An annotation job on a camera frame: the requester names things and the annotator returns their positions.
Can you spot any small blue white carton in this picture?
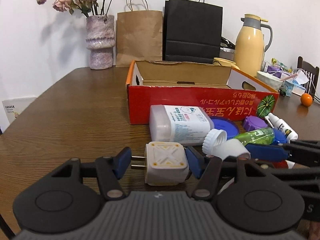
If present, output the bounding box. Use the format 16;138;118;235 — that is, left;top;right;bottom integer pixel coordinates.
283;80;295;97

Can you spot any brown paper bag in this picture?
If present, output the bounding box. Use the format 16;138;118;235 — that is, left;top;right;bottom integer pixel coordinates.
116;0;163;68

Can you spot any round blue lid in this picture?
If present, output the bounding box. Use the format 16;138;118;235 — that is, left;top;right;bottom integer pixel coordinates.
210;116;240;140

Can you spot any blue plastic lid piece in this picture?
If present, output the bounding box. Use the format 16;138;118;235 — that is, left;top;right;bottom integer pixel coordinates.
272;128;287;145

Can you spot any white plastic wipes container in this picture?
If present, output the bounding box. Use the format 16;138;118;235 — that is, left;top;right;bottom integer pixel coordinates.
149;105;214;146

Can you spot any orange fruit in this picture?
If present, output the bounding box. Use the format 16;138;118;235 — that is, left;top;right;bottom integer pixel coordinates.
300;93;313;107

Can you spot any purple ridged cap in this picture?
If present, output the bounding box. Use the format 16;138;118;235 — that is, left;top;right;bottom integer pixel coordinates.
242;115;268;132

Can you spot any white ridged cap bottle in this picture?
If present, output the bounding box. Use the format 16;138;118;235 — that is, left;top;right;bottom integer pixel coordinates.
202;129;251;160

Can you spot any purple ceramic vase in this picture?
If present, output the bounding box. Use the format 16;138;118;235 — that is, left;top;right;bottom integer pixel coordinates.
86;15;116;70

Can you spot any white ceramic bowl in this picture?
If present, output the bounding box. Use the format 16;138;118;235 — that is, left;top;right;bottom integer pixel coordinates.
257;71;283;90

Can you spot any small white spray bottle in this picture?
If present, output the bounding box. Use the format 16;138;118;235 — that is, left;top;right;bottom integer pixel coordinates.
264;113;298;142

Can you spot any purple packaged item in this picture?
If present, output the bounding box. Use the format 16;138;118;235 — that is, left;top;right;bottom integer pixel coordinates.
267;66;283;76

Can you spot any red cardboard box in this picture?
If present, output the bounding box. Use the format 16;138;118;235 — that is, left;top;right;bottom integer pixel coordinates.
126;61;279;125

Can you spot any dark wooden chair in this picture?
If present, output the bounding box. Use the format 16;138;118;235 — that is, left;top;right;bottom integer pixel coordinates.
297;56;319;98

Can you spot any white tissue pack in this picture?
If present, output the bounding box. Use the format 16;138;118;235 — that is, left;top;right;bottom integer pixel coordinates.
292;84;305;96

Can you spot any black paper bag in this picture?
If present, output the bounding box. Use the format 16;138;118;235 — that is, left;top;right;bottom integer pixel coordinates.
162;0;223;64

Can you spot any green transparent bottle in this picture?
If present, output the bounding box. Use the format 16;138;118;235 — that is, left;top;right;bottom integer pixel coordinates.
234;127;274;146

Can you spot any white square plug adapter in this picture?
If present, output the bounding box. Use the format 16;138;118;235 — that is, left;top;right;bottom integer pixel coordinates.
131;141;189;186

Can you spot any yellow thermos jug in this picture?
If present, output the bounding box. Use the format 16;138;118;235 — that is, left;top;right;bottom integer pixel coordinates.
233;14;273;77

